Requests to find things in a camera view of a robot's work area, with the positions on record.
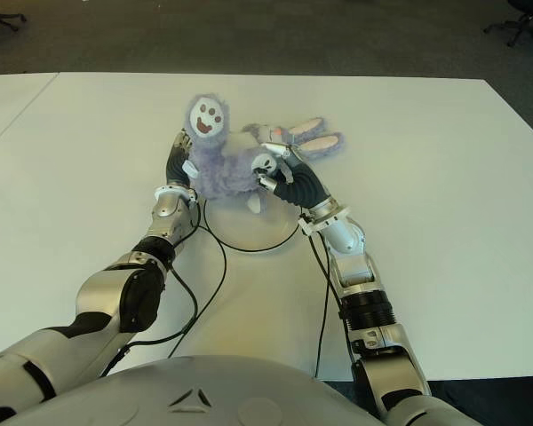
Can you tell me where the robot left hand black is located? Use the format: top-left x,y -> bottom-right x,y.
165,128 -> 200,188

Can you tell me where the robot right hand black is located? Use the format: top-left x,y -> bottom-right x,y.
253,141 -> 332,210

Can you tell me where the purple plush bunny doll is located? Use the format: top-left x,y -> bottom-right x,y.
184,91 -> 346,215

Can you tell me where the white plate black rim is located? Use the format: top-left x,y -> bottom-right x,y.
203,194 -> 301,252

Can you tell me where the black office chair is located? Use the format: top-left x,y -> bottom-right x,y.
482,0 -> 533,49
0,0 -> 28,33

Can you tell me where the robot torso grey shell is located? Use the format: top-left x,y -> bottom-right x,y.
0,354 -> 383,426

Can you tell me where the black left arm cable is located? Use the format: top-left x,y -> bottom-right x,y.
98,199 -> 227,379

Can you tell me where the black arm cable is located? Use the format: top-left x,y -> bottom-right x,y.
98,199 -> 227,379
308,233 -> 361,382

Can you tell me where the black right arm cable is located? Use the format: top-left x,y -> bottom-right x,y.
308,233 -> 361,382

